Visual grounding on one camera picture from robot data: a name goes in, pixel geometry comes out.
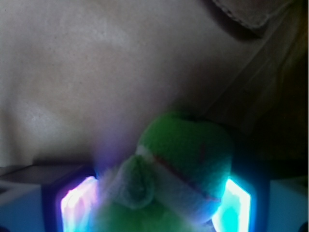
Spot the green plush frog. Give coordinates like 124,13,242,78
90,112,234,232

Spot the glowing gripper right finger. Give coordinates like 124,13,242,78
212,169,309,232

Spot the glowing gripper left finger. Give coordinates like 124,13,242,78
0,164,97,232

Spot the brown paper bag container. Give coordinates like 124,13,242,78
0,0,309,169

